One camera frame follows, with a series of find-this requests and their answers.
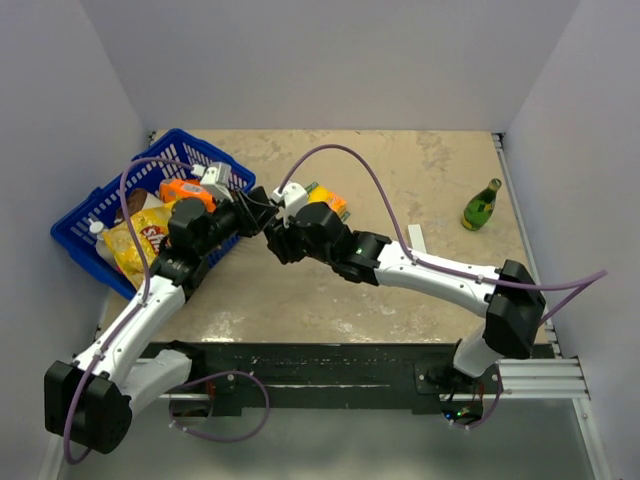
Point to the yellow chips bag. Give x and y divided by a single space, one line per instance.
150 227

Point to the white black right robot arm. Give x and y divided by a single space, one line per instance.
504 297

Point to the orange yellow battery pack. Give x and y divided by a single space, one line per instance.
317 193

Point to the white plastic bottle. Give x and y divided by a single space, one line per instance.
98 229

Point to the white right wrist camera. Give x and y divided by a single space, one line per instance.
291 199

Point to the orange carton box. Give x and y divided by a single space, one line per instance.
171 190

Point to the green glass bottle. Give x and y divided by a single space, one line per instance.
480 208

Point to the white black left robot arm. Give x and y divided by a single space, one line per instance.
93 399

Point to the aluminium frame rail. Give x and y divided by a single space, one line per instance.
538 378

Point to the blue plastic basket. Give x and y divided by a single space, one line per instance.
72 230

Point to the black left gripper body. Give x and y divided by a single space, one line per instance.
238 219

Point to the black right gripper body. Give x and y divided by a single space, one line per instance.
290 241

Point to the brown white package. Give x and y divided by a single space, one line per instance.
140 199

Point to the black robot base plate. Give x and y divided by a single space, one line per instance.
233 377

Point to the white remote control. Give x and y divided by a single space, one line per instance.
416 238

